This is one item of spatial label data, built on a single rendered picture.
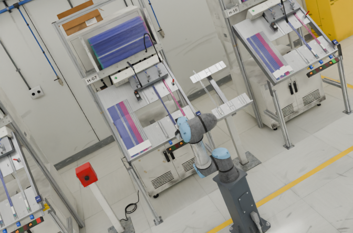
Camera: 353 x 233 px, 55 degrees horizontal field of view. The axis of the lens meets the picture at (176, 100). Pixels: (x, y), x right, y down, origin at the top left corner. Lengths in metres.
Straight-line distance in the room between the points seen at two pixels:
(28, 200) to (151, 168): 1.09
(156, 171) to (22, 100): 2.12
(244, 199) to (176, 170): 1.02
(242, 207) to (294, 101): 1.54
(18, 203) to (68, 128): 1.93
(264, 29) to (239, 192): 1.63
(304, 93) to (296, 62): 0.59
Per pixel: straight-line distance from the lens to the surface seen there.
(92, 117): 4.76
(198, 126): 2.03
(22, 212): 3.05
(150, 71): 3.07
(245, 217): 2.69
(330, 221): 2.84
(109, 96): 3.09
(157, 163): 3.31
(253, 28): 3.41
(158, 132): 2.90
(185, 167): 3.43
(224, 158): 2.36
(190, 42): 4.81
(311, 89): 3.85
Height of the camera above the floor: 2.14
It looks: 24 degrees down
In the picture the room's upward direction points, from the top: 23 degrees counter-clockwise
